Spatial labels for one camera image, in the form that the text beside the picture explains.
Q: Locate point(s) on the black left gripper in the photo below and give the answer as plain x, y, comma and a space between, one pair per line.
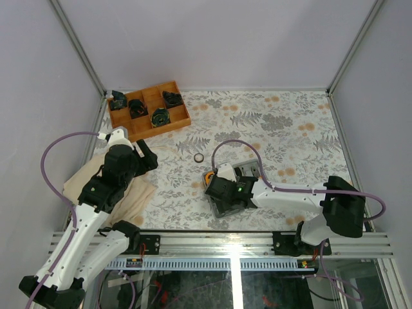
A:
149, 162

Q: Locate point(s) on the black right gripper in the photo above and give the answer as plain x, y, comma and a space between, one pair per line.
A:
223, 206

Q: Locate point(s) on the orange tape measure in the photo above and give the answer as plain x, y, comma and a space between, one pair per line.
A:
208, 177

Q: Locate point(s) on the grey plastic tool case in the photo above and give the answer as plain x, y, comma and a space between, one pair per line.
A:
248, 168

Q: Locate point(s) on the black tape roll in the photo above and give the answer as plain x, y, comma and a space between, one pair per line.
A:
198, 158

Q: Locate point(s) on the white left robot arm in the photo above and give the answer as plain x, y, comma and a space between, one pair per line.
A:
63, 279

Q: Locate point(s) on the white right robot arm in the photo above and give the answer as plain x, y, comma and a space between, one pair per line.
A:
338, 209

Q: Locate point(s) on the dark rolled item centre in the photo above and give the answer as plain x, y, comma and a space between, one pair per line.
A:
160, 117

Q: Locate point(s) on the dark rolled item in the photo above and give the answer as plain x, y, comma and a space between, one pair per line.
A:
172, 99
137, 108
119, 101
160, 117

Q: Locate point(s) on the beige cloth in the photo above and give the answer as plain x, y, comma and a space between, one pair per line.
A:
129, 208

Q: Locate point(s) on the wooden compartment tray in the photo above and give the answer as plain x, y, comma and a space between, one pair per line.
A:
141, 127

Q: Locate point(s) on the dark rolled item back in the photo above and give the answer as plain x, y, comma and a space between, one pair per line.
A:
172, 99

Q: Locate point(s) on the dark rolled item far left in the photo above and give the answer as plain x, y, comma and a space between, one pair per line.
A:
119, 101

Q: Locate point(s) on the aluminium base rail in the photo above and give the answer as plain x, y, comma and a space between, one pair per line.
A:
252, 250

